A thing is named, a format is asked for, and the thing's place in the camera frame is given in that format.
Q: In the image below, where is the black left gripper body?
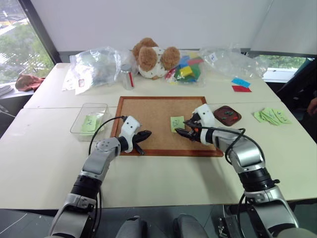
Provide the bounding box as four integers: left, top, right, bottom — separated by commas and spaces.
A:
133, 131, 147, 147

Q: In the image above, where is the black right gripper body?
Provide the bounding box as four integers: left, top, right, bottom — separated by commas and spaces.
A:
188, 112, 202, 143

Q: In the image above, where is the green sticky note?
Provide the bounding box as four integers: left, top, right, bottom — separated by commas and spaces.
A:
81, 114, 98, 133
170, 115, 186, 134

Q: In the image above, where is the brown pushpin tray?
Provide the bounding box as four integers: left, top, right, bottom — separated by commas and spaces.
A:
213, 105, 243, 127

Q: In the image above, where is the clear plastic box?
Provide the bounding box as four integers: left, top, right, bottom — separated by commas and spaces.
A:
70, 103, 109, 142

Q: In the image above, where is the wood framed cork board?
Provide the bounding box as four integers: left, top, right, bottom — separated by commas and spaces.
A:
110, 96, 224, 158

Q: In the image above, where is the bag of coloured blocks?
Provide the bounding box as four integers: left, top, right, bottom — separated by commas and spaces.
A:
164, 51, 207, 88

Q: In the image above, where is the clear jar with grey lid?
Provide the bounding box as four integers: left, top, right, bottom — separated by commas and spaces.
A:
120, 63, 136, 90

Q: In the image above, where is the red card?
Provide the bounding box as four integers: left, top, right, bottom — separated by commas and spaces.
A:
231, 85, 253, 93

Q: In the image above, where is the blue card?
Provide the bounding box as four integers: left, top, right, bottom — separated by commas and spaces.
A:
231, 77, 252, 88

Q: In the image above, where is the brown plush teddy bear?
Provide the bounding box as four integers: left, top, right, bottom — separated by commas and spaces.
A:
131, 37, 181, 80

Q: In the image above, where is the crumpled clear plastic bag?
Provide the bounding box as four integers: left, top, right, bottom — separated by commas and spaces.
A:
199, 45, 270, 79

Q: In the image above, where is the pile of green notes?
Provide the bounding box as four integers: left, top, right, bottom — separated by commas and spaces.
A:
254, 107, 293, 126

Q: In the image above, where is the dark rounded shape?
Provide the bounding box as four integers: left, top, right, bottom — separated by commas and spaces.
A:
173, 214, 208, 238
115, 216, 150, 238

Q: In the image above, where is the clear plastic bag with label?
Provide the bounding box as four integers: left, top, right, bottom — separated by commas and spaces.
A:
61, 46, 130, 95

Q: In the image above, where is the bystander person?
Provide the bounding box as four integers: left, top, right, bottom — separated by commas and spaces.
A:
307, 97, 317, 116

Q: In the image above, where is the reddish brown cloth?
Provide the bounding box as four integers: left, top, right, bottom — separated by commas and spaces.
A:
15, 73, 46, 92

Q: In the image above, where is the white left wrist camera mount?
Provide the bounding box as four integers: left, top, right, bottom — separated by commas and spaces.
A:
119, 116, 143, 153

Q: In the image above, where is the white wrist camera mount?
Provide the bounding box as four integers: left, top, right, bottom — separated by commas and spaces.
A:
119, 116, 143, 153
195, 104, 216, 145

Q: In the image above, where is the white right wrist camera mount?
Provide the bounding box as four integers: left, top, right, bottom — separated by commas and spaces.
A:
195, 104, 216, 145

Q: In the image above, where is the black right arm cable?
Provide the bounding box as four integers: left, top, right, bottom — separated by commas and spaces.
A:
198, 126, 249, 165

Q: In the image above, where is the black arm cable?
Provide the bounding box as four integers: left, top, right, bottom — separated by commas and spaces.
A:
89, 116, 127, 156
198, 126, 249, 165

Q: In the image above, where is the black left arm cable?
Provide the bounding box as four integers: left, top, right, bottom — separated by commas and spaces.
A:
89, 116, 127, 156

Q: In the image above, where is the black metal bracket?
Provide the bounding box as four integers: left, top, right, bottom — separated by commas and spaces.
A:
217, 216, 237, 238

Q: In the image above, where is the black window frame post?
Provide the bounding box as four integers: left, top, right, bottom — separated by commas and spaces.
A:
18, 0, 61, 65

